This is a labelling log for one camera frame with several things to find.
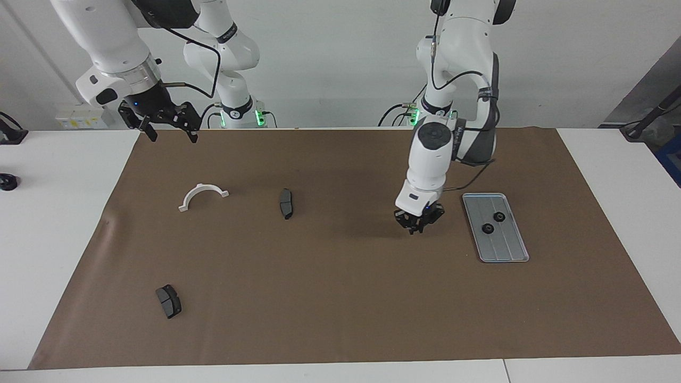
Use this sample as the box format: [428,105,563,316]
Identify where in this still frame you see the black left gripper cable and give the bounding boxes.
[430,0,498,191]

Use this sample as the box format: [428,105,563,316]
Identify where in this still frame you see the black desk clamp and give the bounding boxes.
[0,112,28,145]

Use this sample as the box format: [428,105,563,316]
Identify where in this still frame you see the black stand pole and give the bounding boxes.
[620,85,681,141]

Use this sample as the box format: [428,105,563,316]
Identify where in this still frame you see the white semicircular pipe clamp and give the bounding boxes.
[178,183,230,212]

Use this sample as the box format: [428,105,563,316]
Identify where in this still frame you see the white wall socket box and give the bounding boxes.
[55,103,115,130]

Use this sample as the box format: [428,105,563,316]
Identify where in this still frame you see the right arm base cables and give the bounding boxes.
[198,101,278,129]

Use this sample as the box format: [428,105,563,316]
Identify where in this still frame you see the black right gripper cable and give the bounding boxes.
[160,24,222,99]

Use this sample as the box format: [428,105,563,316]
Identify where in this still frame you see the brown table mat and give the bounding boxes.
[28,127,681,370]

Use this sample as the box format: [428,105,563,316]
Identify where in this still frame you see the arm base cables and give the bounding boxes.
[198,101,278,129]
[378,80,429,128]

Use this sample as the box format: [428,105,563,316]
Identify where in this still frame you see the silver metal tray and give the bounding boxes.
[462,193,530,263]

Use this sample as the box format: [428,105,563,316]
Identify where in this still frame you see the blue crate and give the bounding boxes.
[653,133,681,188]

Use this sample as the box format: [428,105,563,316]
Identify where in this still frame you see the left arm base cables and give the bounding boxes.
[378,80,429,128]

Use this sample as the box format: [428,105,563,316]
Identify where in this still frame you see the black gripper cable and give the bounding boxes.
[430,0,498,191]
[160,24,222,99]

